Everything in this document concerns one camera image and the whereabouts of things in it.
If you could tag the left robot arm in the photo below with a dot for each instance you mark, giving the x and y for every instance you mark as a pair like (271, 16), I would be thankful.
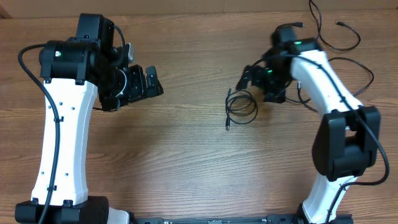
(74, 74)

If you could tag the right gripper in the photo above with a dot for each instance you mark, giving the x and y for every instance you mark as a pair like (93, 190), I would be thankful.
(279, 93)

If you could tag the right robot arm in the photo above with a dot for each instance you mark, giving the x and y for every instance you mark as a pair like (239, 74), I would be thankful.
(347, 141)

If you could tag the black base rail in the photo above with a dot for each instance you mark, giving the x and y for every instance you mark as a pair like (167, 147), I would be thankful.
(214, 221)

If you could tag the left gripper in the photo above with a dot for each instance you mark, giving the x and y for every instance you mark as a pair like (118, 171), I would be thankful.
(140, 89)

